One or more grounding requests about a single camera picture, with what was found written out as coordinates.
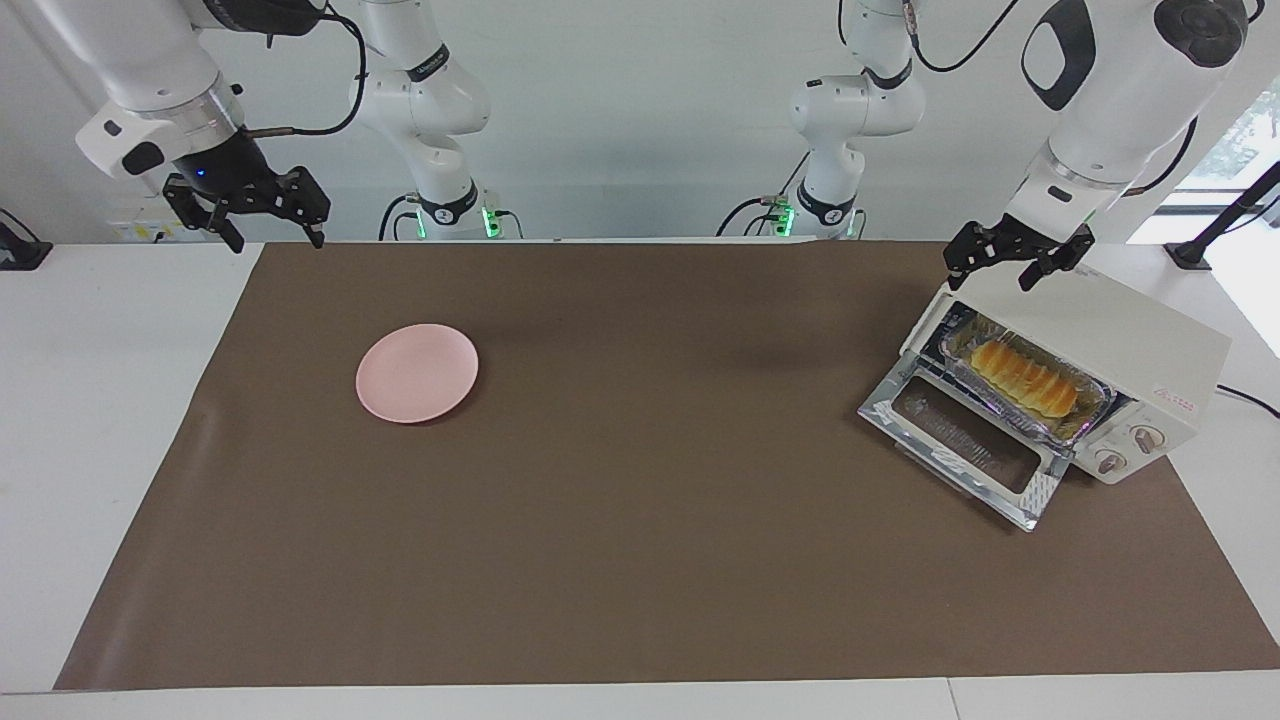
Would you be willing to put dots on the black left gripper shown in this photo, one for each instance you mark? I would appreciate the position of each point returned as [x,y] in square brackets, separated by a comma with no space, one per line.
[1030,242]

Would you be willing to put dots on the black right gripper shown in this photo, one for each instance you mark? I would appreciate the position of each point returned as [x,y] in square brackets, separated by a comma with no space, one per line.
[225,165]

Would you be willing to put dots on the golden sliced bread loaf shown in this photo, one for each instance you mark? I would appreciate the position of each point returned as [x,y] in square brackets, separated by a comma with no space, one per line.
[1025,377]

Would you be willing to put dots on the aluminium foil baking tray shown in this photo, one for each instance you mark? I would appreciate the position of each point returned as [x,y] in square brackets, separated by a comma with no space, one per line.
[1010,402]

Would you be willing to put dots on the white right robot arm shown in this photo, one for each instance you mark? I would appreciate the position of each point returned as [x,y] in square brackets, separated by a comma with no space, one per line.
[150,60]

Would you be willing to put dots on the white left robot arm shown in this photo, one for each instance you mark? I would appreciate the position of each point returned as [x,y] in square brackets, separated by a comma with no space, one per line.
[1110,100]

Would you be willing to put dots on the cream toaster oven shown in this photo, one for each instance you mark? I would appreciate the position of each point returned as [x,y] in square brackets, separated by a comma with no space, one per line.
[1110,325]

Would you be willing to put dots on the beige oven knob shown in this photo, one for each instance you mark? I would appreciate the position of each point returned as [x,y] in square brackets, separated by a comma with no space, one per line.
[1147,439]
[1111,462]

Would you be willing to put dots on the pink round plate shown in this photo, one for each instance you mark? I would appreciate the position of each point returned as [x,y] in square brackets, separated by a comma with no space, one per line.
[417,372]

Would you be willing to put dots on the bright window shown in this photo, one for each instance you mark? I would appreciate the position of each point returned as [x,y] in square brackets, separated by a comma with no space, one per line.
[1245,140]

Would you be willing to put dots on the brown table mat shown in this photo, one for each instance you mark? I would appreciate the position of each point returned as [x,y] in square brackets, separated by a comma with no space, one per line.
[650,550]

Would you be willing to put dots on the white wall power outlet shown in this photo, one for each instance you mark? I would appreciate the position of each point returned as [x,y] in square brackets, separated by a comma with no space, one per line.
[135,230]

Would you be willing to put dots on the black camera stand with pole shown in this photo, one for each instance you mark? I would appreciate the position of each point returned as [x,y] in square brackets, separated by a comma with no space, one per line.
[1225,215]

